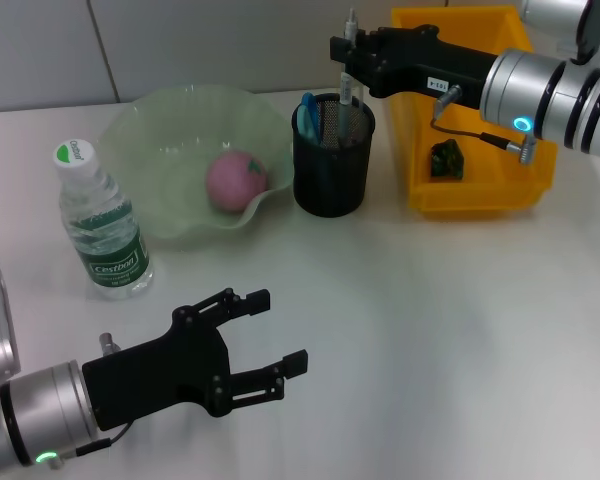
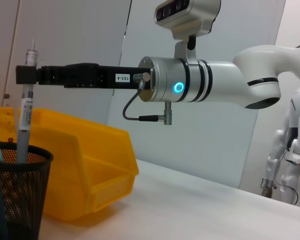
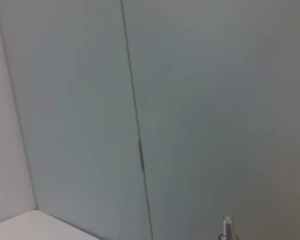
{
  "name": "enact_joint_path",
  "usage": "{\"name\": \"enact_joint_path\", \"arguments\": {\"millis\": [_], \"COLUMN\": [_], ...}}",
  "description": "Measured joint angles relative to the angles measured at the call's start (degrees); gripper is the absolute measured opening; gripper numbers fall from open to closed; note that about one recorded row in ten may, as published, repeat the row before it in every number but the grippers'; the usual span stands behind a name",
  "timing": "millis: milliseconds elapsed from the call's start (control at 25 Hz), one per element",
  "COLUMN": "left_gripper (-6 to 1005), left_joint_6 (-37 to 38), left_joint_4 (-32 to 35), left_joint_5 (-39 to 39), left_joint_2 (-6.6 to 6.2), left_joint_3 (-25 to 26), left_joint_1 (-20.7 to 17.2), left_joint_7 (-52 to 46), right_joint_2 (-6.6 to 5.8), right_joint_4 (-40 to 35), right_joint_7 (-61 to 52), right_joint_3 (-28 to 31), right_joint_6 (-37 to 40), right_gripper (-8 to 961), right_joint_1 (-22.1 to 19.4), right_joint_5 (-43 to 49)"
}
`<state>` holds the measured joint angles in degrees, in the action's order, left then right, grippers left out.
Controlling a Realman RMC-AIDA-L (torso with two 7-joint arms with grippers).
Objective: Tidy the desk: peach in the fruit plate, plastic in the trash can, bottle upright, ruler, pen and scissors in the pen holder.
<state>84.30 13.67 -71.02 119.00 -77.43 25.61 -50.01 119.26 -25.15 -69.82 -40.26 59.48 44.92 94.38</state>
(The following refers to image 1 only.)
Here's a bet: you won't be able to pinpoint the clear green-label water bottle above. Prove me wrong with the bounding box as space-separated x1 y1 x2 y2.
53 138 156 302

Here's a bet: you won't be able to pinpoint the blue scissors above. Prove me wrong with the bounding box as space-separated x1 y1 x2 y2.
296 91 324 142

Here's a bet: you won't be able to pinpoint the black mesh pen holder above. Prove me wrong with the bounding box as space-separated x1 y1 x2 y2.
291 93 376 219

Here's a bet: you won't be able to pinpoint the grey white pen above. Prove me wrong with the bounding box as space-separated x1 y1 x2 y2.
336 6 362 147

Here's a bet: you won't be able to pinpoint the left arm grey cable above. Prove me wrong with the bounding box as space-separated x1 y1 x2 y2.
54 332 135 470

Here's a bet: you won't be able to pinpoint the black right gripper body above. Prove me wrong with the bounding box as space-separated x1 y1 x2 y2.
366 25 497 101

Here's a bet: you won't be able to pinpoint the translucent green fruit plate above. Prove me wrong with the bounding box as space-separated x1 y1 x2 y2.
98 84 294 252

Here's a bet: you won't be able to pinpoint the pink toy peach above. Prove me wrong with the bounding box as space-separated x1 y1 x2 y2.
204 151 272 217

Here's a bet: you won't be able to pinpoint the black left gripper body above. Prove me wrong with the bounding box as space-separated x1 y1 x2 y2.
81 304 232 432

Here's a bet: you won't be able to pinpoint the green plastic wrapper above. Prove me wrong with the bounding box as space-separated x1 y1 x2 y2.
427 139 467 181

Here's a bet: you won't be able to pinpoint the yellow plastic bin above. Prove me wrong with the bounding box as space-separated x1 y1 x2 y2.
389 4 560 221

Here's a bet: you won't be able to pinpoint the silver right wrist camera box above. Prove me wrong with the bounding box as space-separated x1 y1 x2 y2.
519 0 600 65

